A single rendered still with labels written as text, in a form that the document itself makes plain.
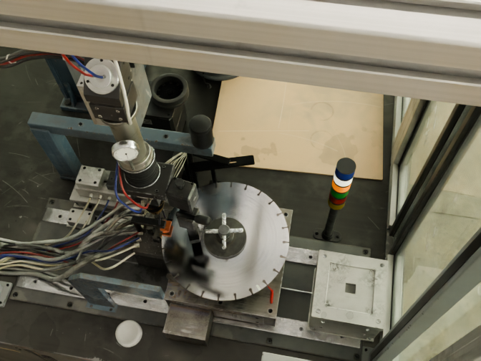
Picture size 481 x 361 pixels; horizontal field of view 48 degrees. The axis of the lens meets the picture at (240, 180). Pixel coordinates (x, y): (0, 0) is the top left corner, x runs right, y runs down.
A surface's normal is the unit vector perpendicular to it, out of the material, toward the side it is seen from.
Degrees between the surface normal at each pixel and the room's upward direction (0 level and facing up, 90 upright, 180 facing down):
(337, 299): 0
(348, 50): 90
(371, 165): 0
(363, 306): 0
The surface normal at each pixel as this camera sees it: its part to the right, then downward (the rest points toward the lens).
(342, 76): -0.18, 0.87
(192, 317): -0.04, -0.48
